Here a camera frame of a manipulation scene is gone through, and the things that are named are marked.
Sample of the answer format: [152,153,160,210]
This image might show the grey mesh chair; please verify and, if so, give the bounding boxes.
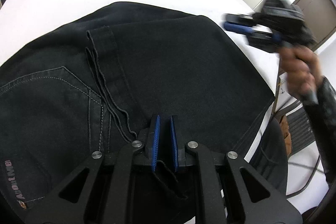
[285,105,321,154]

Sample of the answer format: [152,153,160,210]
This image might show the person's right hand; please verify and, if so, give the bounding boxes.
[279,44,324,104]

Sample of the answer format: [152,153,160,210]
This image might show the brown door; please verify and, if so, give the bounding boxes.
[291,0,336,52]

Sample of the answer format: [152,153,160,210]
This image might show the grey cable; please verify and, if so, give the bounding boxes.
[286,154,327,199]

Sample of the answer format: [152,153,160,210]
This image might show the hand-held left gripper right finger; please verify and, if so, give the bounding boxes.
[170,115,303,224]

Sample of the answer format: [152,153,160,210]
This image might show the black denim pants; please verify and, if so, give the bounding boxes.
[0,1,276,224]

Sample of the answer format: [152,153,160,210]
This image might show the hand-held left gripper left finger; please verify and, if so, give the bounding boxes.
[25,115,161,224]

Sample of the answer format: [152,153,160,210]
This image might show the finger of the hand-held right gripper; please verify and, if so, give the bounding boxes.
[247,30,283,53]
[224,13,257,35]

